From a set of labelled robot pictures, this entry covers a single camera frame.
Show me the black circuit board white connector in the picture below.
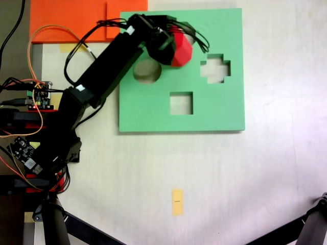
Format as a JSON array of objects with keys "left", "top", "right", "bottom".
[{"left": 9, "top": 136, "right": 44, "bottom": 176}]

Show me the black gripper wire loop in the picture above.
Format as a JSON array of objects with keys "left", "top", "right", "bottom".
[{"left": 175, "top": 21, "right": 211, "bottom": 54}]

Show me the orange and black wire bundle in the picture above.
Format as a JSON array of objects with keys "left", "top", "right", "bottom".
[{"left": 0, "top": 144, "right": 72, "bottom": 192}]

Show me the thick black cable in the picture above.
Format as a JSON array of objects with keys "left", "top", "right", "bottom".
[{"left": 0, "top": 0, "right": 27, "bottom": 70}]

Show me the large orange flat block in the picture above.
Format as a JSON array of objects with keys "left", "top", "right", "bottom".
[{"left": 29, "top": 0, "right": 121, "bottom": 43}]

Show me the green shape sorting board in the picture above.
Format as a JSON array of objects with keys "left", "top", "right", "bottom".
[{"left": 118, "top": 8, "right": 246, "bottom": 133}]

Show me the red and black table clamp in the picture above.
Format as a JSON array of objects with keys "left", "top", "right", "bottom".
[
  {"left": 0, "top": 172, "right": 65, "bottom": 194},
  {"left": 0, "top": 108, "right": 60, "bottom": 130}
]

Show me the thick black tripod leg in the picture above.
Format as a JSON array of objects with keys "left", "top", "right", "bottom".
[
  {"left": 297, "top": 192, "right": 327, "bottom": 245},
  {"left": 32, "top": 193, "right": 72, "bottom": 245}
]

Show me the thin black wire pair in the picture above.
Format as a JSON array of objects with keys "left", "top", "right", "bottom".
[{"left": 63, "top": 40, "right": 99, "bottom": 86}]

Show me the yellow tape marker with line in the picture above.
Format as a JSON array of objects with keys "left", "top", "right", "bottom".
[{"left": 171, "top": 188, "right": 184, "bottom": 216}]

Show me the slim black tripod leg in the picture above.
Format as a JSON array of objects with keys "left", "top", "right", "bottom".
[
  {"left": 63, "top": 211, "right": 127, "bottom": 245},
  {"left": 245, "top": 219, "right": 307, "bottom": 245}
]

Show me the small green-terminal circuit board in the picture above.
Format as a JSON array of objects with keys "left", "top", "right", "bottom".
[{"left": 25, "top": 81, "right": 53, "bottom": 110}]

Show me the black usb cable plug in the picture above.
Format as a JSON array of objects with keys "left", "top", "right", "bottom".
[
  {"left": 0, "top": 78, "right": 35, "bottom": 92},
  {"left": 0, "top": 97, "right": 34, "bottom": 106}
]

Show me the thin orange wire loop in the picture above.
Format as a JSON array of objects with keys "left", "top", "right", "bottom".
[{"left": 27, "top": 24, "right": 83, "bottom": 85}]

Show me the red octagonal pillar block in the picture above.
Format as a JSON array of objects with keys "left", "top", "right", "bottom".
[{"left": 170, "top": 24, "right": 194, "bottom": 68}]

